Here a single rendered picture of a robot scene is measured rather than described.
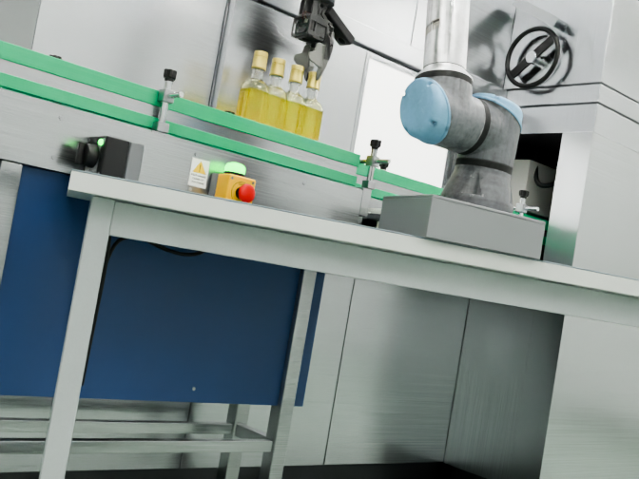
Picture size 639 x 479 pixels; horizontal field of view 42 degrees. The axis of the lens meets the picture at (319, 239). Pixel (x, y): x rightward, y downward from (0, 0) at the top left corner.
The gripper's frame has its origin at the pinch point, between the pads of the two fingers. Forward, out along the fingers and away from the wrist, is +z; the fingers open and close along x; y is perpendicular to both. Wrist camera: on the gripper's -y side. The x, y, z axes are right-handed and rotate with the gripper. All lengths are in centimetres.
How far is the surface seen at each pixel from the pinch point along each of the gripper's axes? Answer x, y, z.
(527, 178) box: -9, -107, 4
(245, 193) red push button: 26, 32, 36
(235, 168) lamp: 20.9, 32.9, 31.3
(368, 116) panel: -12.8, -32.1, 1.5
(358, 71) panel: -12.4, -24.9, -9.8
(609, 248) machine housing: 21, -115, 25
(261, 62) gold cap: 1.6, 18.2, 1.9
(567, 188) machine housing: 15, -95, 10
